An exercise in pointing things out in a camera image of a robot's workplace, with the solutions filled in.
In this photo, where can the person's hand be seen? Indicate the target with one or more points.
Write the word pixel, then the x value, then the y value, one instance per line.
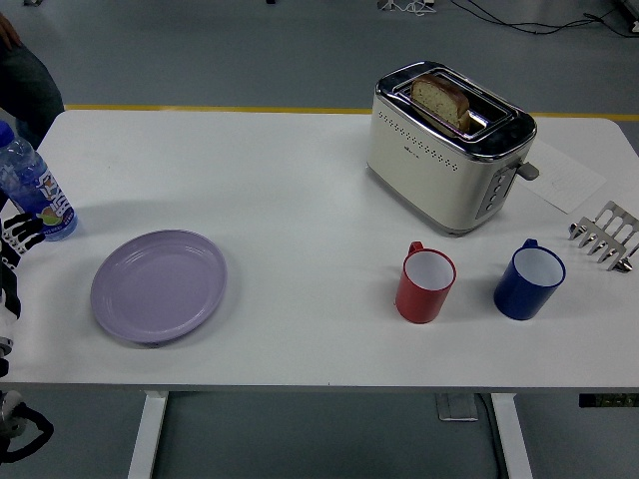
pixel 7 32

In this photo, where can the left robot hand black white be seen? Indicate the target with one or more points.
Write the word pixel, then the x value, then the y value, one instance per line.
pixel 15 237

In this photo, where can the purple round plate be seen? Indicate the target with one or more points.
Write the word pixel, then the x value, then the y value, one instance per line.
pixel 159 288

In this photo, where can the clear plastic bottle blue cap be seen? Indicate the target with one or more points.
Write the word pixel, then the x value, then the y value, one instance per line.
pixel 35 189

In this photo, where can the person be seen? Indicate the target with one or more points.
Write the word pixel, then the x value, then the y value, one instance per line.
pixel 30 90

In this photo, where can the white table leg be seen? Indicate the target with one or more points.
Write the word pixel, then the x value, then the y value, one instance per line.
pixel 511 434
pixel 147 434

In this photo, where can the white floor stand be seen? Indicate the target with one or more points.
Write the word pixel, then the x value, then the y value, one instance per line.
pixel 407 5

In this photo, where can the red mug white inside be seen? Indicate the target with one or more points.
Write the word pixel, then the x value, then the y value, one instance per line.
pixel 422 299

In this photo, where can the cream chrome toaster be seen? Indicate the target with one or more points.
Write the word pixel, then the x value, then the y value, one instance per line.
pixel 429 174

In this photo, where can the brown bread slice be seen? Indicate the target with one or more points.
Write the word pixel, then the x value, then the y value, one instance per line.
pixel 442 97

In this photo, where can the grey table control box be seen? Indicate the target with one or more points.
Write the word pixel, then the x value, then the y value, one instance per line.
pixel 456 406

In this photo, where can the blue mug white inside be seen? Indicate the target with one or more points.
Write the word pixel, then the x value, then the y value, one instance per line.
pixel 521 297

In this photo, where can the white paper sheet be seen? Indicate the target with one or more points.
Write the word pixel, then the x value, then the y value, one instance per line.
pixel 564 179

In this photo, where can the silver metal toast rack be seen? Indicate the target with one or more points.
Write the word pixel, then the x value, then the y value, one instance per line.
pixel 606 234

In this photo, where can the black table height controller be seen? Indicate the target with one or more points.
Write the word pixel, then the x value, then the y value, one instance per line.
pixel 609 400

